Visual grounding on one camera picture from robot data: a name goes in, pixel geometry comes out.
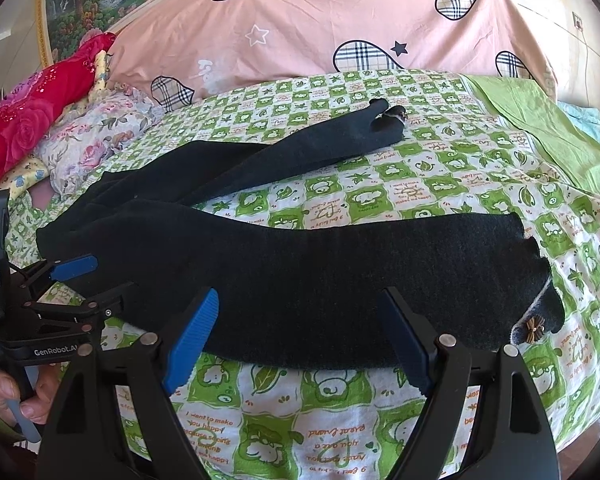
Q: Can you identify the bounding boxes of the black pants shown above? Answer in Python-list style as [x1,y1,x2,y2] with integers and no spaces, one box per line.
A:
[36,99,565,370]

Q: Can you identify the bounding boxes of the person left hand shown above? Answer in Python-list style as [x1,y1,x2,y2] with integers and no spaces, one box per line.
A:
[0,365,60,427]

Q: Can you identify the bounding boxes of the yellow patterned pillow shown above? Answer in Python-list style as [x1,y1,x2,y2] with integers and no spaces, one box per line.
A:
[0,50,108,198]

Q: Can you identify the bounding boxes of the floral white pillow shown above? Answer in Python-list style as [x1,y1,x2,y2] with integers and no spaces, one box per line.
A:
[34,87,164,196]

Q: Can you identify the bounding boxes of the red floral blanket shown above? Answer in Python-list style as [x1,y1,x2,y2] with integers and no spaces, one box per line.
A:
[0,32,116,180]

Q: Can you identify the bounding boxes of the light green cloth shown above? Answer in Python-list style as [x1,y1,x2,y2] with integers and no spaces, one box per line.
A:
[468,76,600,194]

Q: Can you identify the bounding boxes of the light blue cloth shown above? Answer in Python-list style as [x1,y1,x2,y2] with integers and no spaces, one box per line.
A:
[557,101,600,144]

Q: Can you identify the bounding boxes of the pink quilt with hearts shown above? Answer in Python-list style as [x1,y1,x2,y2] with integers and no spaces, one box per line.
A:
[110,0,556,102]

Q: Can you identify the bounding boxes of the wall socket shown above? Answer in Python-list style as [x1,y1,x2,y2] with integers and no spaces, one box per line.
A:
[572,13,583,32]

